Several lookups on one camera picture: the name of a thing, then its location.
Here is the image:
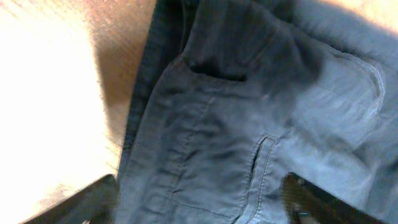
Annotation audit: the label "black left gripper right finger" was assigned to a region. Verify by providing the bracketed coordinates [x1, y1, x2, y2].
[280, 172, 384, 224]

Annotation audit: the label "navy blue shorts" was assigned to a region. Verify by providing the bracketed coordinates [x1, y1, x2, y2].
[115, 1, 397, 223]

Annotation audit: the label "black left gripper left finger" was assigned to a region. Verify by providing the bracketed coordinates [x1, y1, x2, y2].
[24, 174, 118, 224]

